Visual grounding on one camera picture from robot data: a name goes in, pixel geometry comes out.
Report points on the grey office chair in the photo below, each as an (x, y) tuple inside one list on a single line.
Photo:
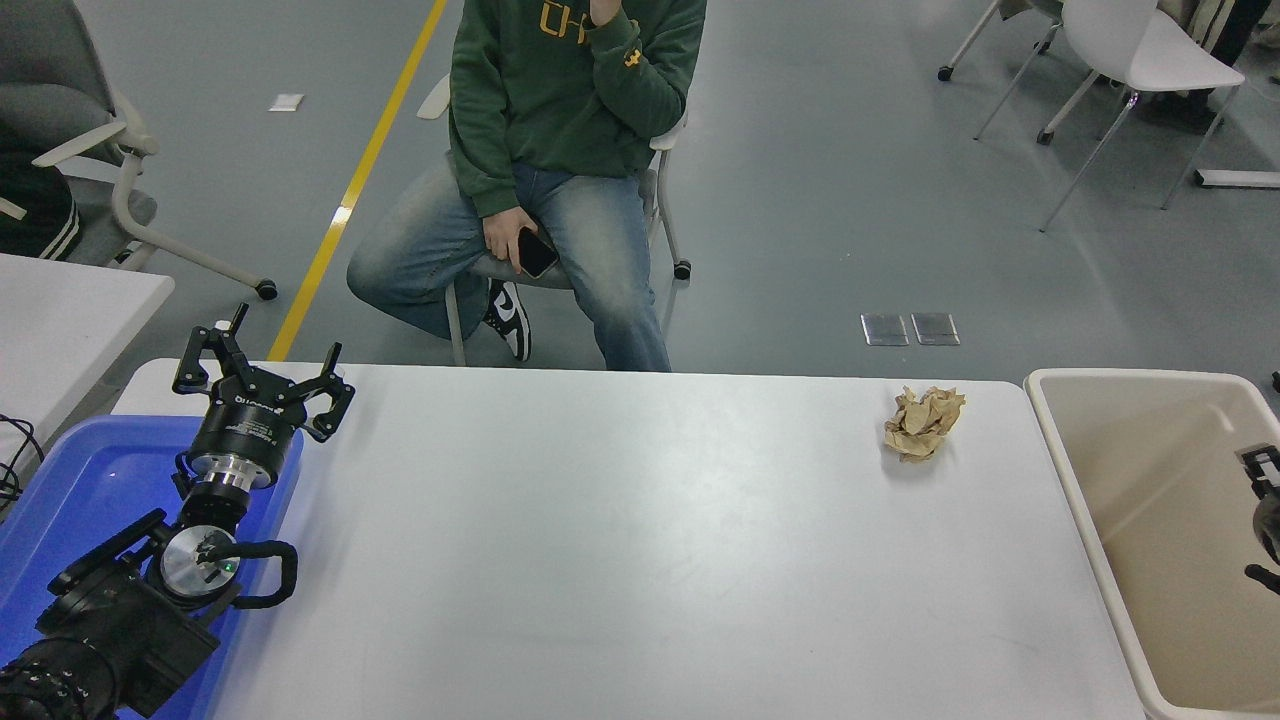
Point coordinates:
[(60, 50)]

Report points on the tan paper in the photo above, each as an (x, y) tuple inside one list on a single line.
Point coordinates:
[(920, 425)]

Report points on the person's right hand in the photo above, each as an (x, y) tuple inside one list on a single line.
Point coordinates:
[(503, 242)]

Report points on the silver floor socket plate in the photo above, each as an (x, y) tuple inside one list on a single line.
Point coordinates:
[(885, 329), (935, 328)]

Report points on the large pale plastic bin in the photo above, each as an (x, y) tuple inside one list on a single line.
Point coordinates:
[(1150, 520)]

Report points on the blue plastic tray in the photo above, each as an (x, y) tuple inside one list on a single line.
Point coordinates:
[(80, 480)]

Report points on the white plastic chair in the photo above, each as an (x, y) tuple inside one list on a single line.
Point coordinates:
[(1140, 50)]

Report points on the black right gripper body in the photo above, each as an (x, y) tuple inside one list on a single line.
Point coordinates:
[(1270, 530)]

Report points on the white-legged rolling chair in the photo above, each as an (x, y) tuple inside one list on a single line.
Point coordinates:
[(1025, 6)]

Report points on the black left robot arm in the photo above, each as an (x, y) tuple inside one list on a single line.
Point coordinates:
[(110, 620)]

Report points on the white table foot bar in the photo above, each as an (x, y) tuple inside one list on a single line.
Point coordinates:
[(1240, 179)]

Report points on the white side table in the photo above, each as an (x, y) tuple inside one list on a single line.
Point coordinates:
[(60, 320)]

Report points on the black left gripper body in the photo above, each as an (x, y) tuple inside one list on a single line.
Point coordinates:
[(245, 430)]

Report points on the person's left hand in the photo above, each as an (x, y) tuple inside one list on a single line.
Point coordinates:
[(607, 10)]

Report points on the black smartphone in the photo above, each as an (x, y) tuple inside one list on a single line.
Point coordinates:
[(540, 256)]

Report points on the person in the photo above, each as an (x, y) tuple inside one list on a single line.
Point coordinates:
[(530, 100), (1245, 25), (30, 210)]

